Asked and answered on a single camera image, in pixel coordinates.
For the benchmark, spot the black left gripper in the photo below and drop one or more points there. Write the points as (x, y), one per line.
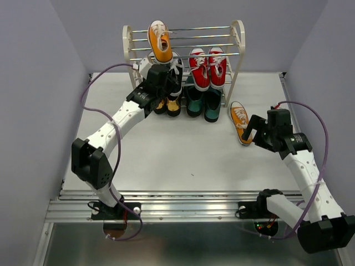
(167, 93)

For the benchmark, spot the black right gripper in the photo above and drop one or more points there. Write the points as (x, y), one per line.
(255, 122)

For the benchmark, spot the black sneaker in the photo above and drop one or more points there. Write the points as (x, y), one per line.
(176, 69)
(149, 56)

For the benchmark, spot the orange sneaker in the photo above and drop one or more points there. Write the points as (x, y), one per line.
(240, 120)
(158, 36)

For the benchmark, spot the red sneaker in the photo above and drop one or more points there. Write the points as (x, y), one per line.
(218, 65)
(199, 69)

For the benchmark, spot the orange sneaker front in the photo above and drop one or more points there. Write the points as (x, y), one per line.
(158, 36)

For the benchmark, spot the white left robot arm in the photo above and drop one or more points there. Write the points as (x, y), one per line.
(90, 156)

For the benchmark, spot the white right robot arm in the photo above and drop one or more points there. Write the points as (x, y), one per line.
(322, 224)

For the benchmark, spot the cream metal shoe shelf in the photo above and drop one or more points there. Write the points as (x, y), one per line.
(230, 38)

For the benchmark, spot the gold loafer left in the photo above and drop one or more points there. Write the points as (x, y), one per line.
(162, 107)

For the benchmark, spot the gold loafer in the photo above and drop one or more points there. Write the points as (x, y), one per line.
(162, 107)
(173, 105)

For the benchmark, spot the gold loafer right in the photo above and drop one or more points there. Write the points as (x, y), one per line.
(173, 105)

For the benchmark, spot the green loafer left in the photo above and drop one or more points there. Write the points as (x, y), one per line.
(194, 98)

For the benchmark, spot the green loafer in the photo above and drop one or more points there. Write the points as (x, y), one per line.
(194, 98)
(213, 99)

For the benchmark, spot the green loafer right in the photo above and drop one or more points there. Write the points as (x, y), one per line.
(213, 99)

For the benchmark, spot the aluminium mounting rail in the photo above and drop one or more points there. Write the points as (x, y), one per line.
(156, 206)

